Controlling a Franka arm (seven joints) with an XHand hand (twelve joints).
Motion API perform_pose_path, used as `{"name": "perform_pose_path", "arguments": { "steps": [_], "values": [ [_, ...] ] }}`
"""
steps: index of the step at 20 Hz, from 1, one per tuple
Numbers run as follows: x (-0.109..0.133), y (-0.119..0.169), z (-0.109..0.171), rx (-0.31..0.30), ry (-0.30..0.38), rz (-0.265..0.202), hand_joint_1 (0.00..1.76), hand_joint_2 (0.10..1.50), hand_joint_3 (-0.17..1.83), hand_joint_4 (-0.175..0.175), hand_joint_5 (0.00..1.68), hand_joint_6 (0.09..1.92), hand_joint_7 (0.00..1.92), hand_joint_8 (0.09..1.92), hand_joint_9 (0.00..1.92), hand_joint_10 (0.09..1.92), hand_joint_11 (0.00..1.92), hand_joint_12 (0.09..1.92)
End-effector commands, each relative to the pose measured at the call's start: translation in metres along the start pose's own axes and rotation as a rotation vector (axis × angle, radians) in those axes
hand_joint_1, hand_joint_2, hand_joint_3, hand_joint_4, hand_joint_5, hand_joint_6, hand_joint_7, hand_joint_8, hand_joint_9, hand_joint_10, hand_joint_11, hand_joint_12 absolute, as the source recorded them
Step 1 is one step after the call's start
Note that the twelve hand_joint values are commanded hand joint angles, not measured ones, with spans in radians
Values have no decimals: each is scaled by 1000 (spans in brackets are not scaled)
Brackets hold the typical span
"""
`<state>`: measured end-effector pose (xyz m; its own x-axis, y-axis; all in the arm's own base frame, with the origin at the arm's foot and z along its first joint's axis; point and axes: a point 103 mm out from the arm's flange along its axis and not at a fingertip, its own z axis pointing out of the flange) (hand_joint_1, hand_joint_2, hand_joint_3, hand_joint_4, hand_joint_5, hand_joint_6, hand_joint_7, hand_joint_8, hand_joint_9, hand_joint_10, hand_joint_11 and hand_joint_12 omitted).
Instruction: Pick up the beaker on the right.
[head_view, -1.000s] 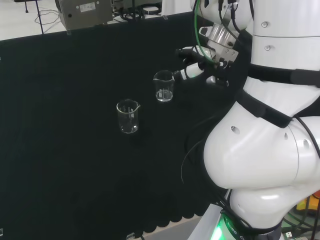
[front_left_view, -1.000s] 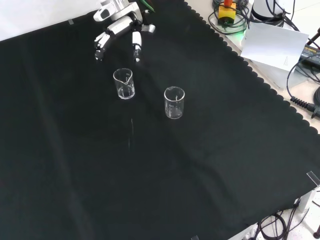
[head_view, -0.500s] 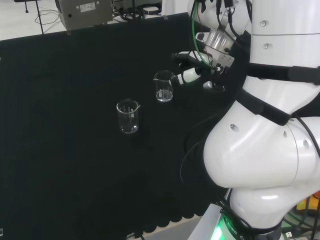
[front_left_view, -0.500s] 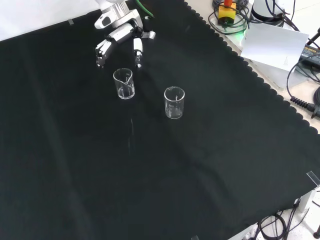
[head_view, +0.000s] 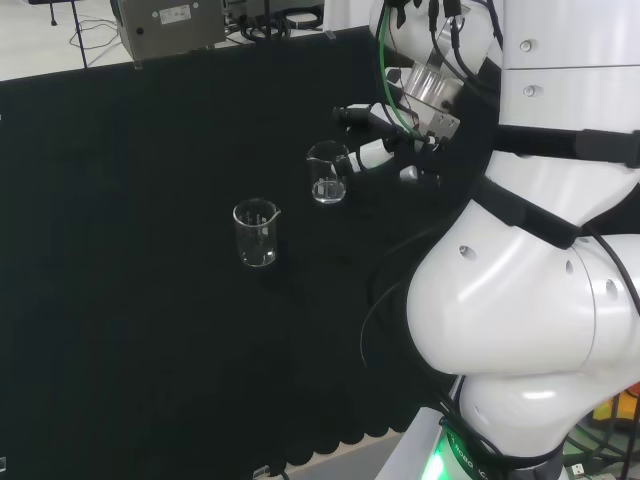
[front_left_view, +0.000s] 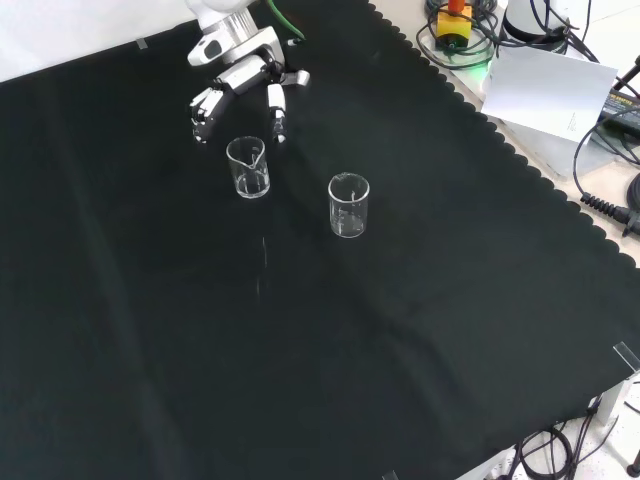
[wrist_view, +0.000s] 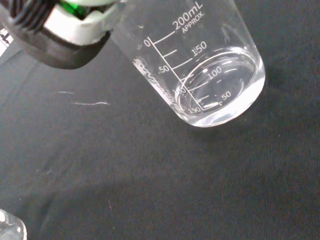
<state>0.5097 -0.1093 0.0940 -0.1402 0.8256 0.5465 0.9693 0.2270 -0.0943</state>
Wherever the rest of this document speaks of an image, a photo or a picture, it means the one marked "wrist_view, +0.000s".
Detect clear glass graduated beaker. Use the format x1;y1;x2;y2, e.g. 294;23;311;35
0;209;28;240

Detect black bench cloth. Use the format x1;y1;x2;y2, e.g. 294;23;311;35
0;0;320;240

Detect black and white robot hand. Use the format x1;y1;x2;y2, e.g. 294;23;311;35
0;0;126;70

